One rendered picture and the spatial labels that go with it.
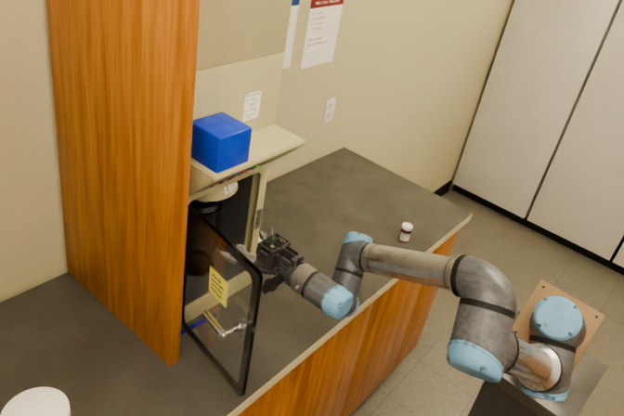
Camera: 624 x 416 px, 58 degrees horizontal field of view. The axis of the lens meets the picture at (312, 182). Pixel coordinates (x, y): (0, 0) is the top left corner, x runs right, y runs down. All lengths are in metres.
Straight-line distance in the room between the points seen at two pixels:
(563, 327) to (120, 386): 1.13
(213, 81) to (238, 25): 0.14
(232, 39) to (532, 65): 3.05
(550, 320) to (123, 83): 1.19
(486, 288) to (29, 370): 1.12
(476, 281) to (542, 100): 2.98
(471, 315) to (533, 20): 3.06
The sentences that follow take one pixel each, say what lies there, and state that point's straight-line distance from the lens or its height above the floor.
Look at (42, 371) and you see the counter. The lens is 1.63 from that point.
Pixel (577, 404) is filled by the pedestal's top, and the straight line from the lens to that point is 1.87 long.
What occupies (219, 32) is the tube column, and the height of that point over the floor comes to 1.79.
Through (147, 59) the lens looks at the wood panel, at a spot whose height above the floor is 1.75.
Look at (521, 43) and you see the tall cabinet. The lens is 4.12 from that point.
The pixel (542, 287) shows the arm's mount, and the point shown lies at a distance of 1.86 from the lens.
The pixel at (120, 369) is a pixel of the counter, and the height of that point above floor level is 0.94.
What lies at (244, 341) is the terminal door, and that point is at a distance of 1.34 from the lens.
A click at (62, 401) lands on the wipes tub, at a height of 1.09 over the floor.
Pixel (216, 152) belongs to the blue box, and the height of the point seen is 1.56.
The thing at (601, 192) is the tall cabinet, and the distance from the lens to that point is 4.21.
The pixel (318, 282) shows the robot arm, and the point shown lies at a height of 1.27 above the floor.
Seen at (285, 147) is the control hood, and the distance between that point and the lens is 1.41.
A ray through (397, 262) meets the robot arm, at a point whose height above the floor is 1.35.
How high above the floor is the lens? 2.16
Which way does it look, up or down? 31 degrees down
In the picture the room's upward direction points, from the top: 11 degrees clockwise
